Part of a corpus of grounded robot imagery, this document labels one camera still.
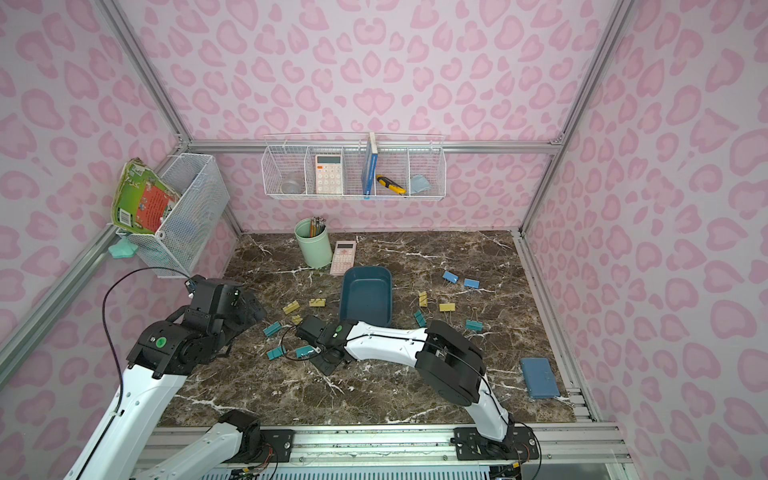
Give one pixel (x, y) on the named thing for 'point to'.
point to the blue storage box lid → (540, 377)
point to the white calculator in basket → (328, 171)
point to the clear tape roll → (291, 188)
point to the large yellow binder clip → (291, 307)
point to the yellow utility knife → (391, 185)
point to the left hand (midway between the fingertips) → (244, 307)
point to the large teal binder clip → (277, 326)
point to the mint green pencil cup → (317, 250)
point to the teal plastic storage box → (367, 295)
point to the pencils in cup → (317, 225)
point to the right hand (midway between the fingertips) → (326, 358)
